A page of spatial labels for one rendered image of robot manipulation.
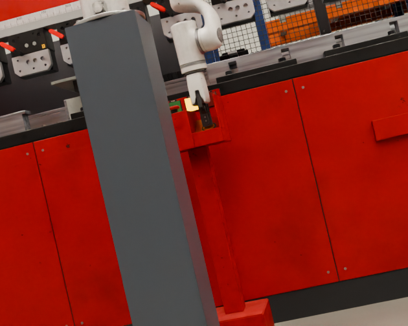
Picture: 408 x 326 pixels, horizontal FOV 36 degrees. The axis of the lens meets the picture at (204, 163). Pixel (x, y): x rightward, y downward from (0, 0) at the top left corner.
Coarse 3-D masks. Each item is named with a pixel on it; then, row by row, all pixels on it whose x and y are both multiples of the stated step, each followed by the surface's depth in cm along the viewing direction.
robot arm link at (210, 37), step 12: (180, 0) 197; (192, 0) 194; (180, 12) 202; (192, 12) 201; (204, 12) 192; (216, 12) 196; (216, 24) 192; (204, 36) 191; (216, 36) 191; (204, 48) 193; (216, 48) 193
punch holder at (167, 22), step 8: (160, 0) 234; (168, 0) 234; (168, 8) 234; (160, 16) 234; (168, 16) 234; (176, 16) 233; (184, 16) 233; (192, 16) 232; (200, 16) 232; (168, 24) 234; (200, 24) 232; (168, 32) 234; (168, 40) 237
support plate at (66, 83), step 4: (60, 80) 214; (64, 80) 214; (68, 80) 214; (72, 80) 215; (52, 84) 215; (56, 84) 216; (60, 84) 218; (64, 84) 219; (68, 84) 221; (72, 84) 223; (64, 88) 227; (68, 88) 228; (72, 88) 230
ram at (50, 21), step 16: (0, 0) 241; (16, 0) 241; (32, 0) 240; (48, 0) 239; (64, 0) 239; (128, 0) 236; (144, 0) 236; (0, 16) 242; (16, 16) 241; (64, 16) 239; (80, 16) 238; (0, 32) 242; (16, 32) 241
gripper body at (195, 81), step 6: (192, 72) 194; (198, 72) 194; (192, 78) 194; (198, 78) 194; (204, 78) 198; (192, 84) 194; (198, 84) 193; (204, 84) 196; (192, 90) 194; (204, 90) 194; (192, 96) 194; (204, 96) 194; (192, 102) 194; (204, 102) 198
